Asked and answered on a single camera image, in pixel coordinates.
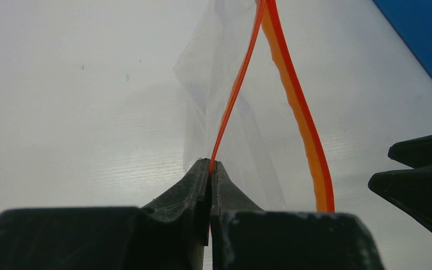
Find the clear zip top bag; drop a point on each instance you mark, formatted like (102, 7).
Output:
(247, 109)

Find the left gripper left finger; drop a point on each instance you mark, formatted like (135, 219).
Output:
(170, 232)

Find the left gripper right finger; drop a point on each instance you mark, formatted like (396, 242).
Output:
(244, 236)

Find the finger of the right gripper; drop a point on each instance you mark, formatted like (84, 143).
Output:
(410, 190)
(415, 153)

